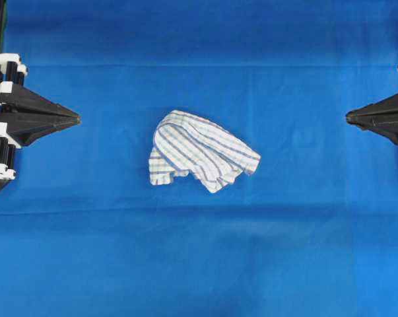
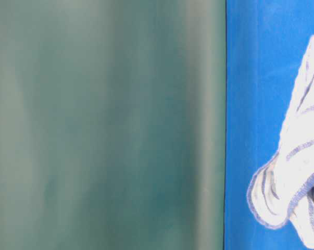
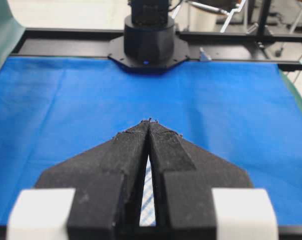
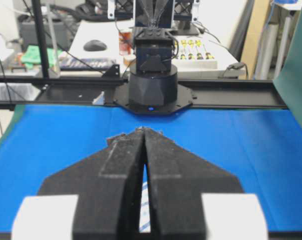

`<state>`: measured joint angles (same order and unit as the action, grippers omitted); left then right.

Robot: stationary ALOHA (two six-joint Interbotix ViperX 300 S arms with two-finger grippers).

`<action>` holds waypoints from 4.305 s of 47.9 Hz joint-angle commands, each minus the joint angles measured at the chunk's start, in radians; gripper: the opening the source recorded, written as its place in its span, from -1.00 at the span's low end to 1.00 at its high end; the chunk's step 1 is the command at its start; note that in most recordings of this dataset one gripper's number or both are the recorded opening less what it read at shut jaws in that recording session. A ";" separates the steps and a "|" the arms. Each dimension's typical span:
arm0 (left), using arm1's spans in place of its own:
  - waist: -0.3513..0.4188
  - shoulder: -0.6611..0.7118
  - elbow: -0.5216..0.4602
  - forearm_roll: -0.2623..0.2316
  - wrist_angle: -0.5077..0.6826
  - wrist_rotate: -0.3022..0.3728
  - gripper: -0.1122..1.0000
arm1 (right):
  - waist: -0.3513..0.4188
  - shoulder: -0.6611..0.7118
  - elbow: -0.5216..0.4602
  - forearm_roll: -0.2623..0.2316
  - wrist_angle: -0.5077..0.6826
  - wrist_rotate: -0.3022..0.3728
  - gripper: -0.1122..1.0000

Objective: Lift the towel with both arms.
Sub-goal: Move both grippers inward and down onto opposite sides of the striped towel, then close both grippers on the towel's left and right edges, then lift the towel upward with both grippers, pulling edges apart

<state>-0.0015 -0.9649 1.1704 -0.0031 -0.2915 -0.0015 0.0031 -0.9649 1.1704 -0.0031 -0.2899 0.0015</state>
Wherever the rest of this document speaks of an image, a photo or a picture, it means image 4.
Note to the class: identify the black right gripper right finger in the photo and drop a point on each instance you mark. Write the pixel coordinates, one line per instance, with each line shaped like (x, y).
(191, 198)

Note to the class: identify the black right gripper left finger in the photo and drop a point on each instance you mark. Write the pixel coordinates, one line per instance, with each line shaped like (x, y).
(95, 198)

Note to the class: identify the blue white striped towel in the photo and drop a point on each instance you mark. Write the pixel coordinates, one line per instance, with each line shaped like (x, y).
(144, 221)

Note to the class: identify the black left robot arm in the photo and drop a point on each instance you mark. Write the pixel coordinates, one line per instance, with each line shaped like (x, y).
(152, 86)

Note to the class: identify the blue table cloth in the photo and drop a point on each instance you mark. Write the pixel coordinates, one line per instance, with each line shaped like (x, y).
(262, 147)

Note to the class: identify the black keyboard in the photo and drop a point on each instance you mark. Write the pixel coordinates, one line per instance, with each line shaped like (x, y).
(71, 64)

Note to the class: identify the black computer mouse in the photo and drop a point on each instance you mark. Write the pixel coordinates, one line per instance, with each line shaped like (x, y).
(94, 45)

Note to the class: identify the green cloth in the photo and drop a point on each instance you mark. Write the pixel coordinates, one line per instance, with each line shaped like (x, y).
(32, 57)

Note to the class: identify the dark green board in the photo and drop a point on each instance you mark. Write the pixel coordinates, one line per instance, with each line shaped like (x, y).
(289, 82)

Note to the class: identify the red drink can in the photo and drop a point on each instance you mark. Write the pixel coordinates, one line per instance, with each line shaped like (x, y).
(125, 41)

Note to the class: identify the black vertical pole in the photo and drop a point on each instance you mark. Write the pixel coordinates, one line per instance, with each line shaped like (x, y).
(40, 31)

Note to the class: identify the black aluminium frame rail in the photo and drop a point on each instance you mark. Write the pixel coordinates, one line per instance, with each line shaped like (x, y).
(113, 92)

